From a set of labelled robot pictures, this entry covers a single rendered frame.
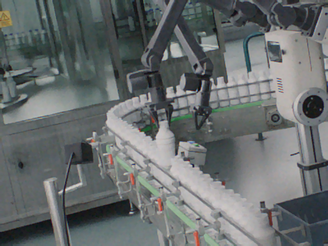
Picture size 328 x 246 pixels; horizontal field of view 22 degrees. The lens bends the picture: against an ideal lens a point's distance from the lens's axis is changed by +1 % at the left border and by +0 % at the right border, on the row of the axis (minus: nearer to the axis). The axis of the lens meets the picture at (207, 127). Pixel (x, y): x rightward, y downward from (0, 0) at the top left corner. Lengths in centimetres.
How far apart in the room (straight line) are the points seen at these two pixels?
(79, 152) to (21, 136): 443
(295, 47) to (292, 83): 15
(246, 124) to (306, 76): 145
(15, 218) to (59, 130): 72
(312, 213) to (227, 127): 179
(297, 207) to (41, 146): 357
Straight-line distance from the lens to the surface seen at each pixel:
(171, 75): 853
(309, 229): 284
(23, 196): 650
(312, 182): 361
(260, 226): 228
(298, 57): 344
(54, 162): 648
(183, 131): 484
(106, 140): 419
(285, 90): 350
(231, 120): 487
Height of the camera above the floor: 187
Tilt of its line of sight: 11 degrees down
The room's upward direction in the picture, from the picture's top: 10 degrees counter-clockwise
